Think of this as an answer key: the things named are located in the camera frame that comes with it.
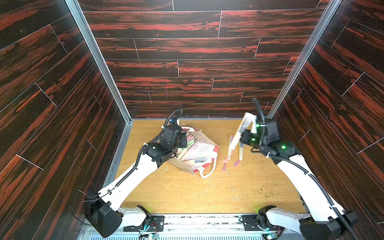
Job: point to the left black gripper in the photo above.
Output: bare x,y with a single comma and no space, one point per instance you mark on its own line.
181,136

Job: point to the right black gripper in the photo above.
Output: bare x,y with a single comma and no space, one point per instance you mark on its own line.
245,139

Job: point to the folding fan purple print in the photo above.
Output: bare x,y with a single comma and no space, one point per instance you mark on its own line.
248,119

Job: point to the folding fan dark blue print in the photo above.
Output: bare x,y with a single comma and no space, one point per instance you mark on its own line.
241,154

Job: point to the folding fan pink tassel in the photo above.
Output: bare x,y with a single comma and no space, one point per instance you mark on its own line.
229,154

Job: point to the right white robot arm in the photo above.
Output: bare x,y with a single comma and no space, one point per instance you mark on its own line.
326,219

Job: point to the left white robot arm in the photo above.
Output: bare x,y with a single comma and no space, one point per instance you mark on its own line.
103,208

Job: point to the fans inside tote bag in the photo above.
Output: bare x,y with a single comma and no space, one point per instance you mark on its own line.
192,151

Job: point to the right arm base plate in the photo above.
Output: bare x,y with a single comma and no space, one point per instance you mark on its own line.
255,222

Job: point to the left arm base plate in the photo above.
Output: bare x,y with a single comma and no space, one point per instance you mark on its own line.
152,223

